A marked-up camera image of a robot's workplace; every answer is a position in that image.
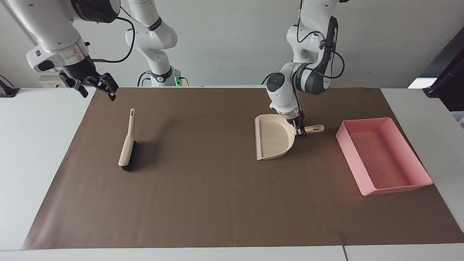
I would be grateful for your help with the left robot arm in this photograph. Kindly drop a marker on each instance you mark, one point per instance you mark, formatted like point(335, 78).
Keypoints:
point(281, 90)

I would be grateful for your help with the black stand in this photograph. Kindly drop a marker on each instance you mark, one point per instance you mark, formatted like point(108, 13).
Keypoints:
point(447, 83)
point(8, 90)

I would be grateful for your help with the white power strip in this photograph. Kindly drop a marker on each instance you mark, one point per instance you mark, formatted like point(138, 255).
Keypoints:
point(50, 82)

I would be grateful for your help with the pink plastic bin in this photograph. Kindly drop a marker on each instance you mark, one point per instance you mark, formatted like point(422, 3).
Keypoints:
point(380, 159)

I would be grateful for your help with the beige plastic dustpan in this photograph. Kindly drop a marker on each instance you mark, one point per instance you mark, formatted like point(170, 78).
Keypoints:
point(272, 137)

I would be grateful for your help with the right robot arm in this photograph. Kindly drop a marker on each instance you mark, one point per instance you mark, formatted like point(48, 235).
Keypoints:
point(54, 25)

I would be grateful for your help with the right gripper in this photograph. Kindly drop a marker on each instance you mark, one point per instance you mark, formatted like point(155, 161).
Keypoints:
point(79, 69)

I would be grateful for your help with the beige brush with black bristles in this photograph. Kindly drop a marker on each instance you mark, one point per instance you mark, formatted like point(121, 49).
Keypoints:
point(127, 145)

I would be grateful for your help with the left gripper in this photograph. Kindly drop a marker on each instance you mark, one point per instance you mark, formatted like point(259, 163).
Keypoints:
point(298, 122)

